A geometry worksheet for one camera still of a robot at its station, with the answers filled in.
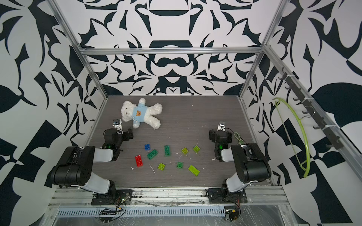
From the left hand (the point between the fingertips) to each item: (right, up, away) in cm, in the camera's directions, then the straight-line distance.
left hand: (123, 125), depth 94 cm
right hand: (+65, -2, +1) cm, 65 cm away
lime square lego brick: (+40, -15, -5) cm, 43 cm away
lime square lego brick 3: (+27, -23, -11) cm, 37 cm away
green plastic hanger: (+90, -14, -33) cm, 97 cm away
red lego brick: (+13, -21, -9) cm, 26 cm away
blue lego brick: (+16, -13, -3) cm, 21 cm away
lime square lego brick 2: (+48, -14, -5) cm, 50 cm away
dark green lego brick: (+29, -15, -5) cm, 33 cm away
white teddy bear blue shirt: (+9, +8, +5) cm, 13 cm away
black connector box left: (-1, -42, -21) cm, 47 cm away
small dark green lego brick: (+38, -22, -9) cm, 45 cm away
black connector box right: (+64, -42, -23) cm, 80 cm away
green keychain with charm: (+77, -11, 0) cm, 78 cm away
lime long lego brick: (+45, -25, -11) cm, 53 cm away
